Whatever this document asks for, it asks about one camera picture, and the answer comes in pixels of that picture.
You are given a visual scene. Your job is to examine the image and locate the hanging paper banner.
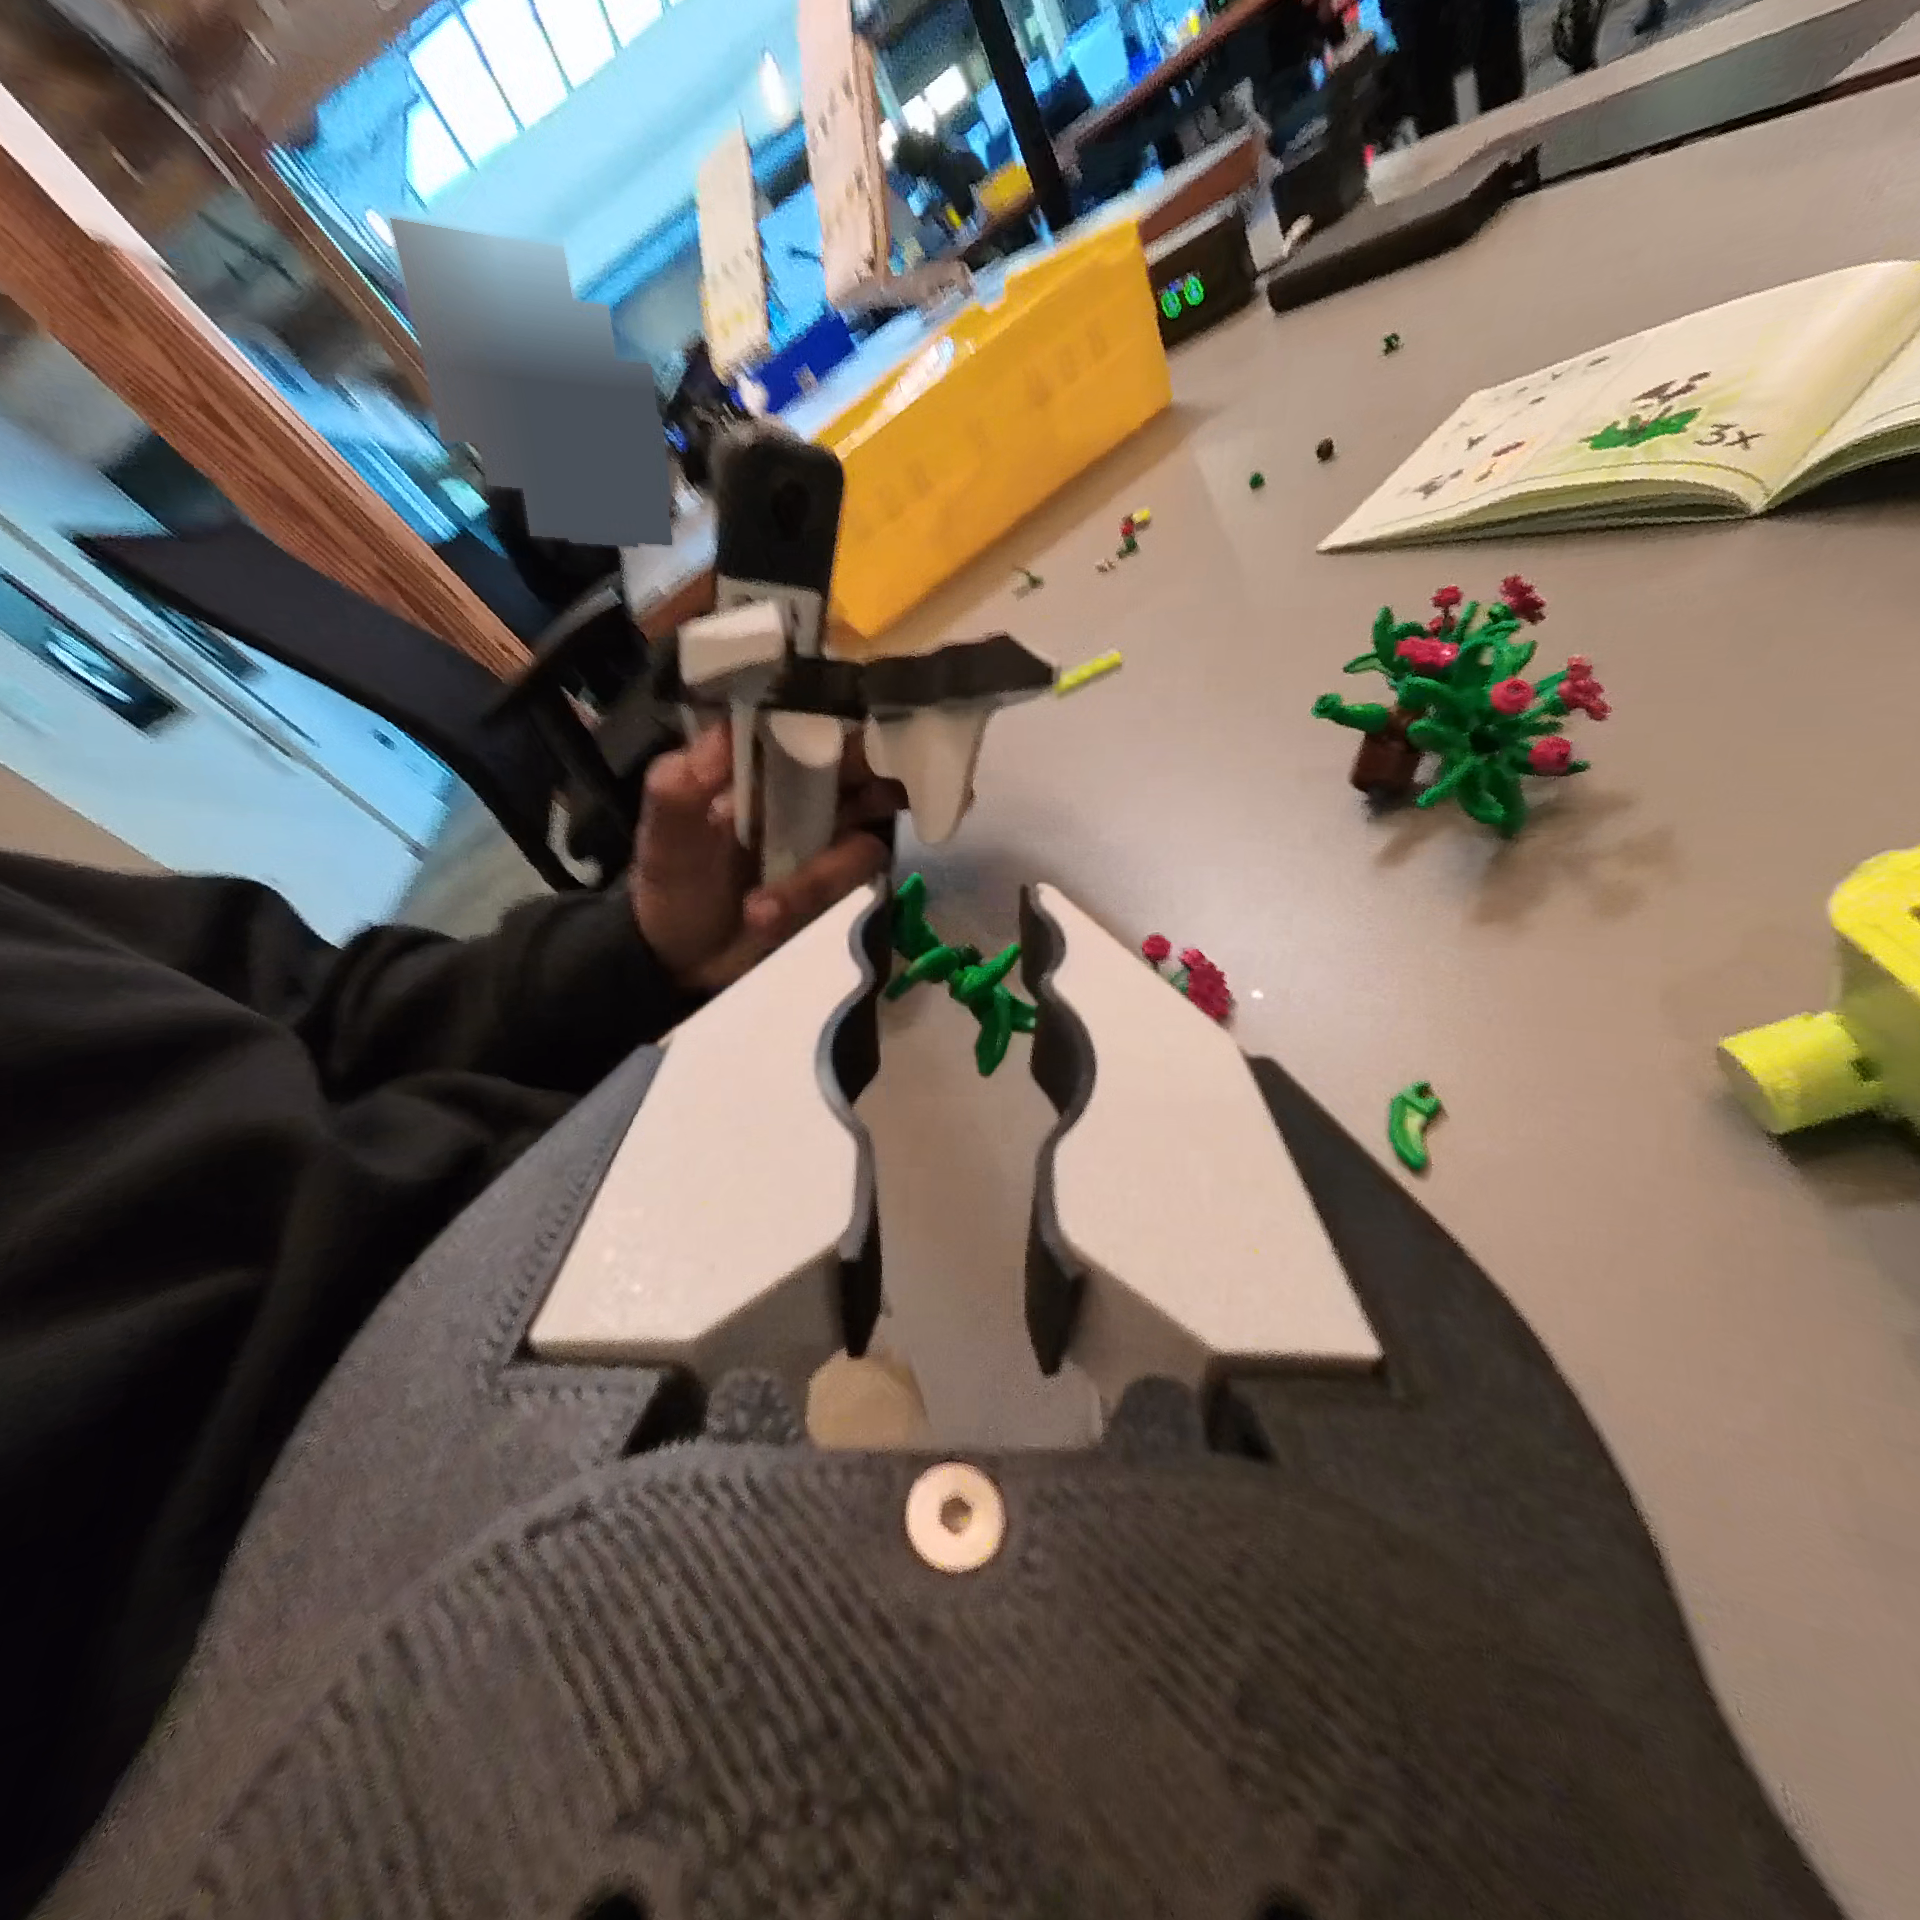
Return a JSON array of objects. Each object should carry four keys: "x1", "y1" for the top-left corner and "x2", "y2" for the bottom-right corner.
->
[
  {"x1": 694, "y1": 124, "x2": 779, "y2": 380},
  {"x1": 798, "y1": 0, "x2": 898, "y2": 307}
]

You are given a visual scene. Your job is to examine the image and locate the pink toy flower sprig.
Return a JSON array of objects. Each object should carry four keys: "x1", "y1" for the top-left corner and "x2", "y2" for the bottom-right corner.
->
[{"x1": 1138, "y1": 931, "x2": 1236, "y2": 1026}]

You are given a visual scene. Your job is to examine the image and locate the person's left forearm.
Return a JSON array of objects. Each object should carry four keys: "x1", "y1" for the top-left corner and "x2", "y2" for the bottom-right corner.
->
[{"x1": 0, "y1": 852, "x2": 715, "y2": 1915}]

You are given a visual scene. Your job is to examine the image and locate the person's left hand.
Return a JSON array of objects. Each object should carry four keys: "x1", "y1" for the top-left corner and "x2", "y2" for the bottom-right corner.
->
[{"x1": 633, "y1": 733, "x2": 895, "y2": 996}]

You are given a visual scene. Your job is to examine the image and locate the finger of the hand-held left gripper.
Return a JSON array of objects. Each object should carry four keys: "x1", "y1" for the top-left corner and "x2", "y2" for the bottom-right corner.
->
[
  {"x1": 863, "y1": 637, "x2": 1063, "y2": 686},
  {"x1": 863, "y1": 673, "x2": 1057, "y2": 847}
]

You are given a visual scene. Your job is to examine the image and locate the dark flat tray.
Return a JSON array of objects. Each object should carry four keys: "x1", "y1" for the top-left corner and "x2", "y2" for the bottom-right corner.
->
[{"x1": 1267, "y1": 151, "x2": 1520, "y2": 319}]

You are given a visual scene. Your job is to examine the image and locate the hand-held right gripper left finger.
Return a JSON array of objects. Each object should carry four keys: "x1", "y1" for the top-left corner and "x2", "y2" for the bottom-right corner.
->
[{"x1": 529, "y1": 883, "x2": 921, "y2": 1450}]

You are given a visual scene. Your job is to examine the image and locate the wooden beam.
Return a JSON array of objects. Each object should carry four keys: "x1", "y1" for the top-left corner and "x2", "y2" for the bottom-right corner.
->
[{"x1": 0, "y1": 91, "x2": 534, "y2": 680}]

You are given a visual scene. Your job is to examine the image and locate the green toy plant stem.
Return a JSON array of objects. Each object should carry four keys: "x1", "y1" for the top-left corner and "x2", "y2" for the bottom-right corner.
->
[{"x1": 882, "y1": 874, "x2": 1040, "y2": 1080}]

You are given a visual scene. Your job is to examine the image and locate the open instruction booklet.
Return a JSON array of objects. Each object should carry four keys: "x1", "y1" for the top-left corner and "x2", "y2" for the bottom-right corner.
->
[{"x1": 1316, "y1": 258, "x2": 1920, "y2": 559}]

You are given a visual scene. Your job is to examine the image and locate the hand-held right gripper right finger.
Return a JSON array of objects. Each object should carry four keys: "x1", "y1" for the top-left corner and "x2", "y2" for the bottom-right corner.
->
[{"x1": 1021, "y1": 883, "x2": 1384, "y2": 1387}]

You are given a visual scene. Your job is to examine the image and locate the yellow plastic crate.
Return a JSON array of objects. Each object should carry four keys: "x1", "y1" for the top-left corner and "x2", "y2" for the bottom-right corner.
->
[{"x1": 815, "y1": 223, "x2": 1177, "y2": 640}]

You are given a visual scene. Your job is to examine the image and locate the toy brick flower bush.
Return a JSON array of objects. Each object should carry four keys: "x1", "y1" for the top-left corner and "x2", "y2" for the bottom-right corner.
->
[{"x1": 1308, "y1": 574, "x2": 1615, "y2": 841}]

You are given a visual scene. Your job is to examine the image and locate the yellow-green toy cup planter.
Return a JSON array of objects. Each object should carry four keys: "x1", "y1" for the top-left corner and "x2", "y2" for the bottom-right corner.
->
[{"x1": 1716, "y1": 847, "x2": 1920, "y2": 1181}]

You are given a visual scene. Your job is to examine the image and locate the black device with green lights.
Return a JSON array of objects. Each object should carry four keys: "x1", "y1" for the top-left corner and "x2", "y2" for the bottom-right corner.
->
[{"x1": 1144, "y1": 199, "x2": 1261, "y2": 356}]

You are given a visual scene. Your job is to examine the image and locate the black pole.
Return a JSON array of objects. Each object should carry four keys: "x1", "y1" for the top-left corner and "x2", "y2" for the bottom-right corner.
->
[{"x1": 965, "y1": 0, "x2": 1079, "y2": 234}]

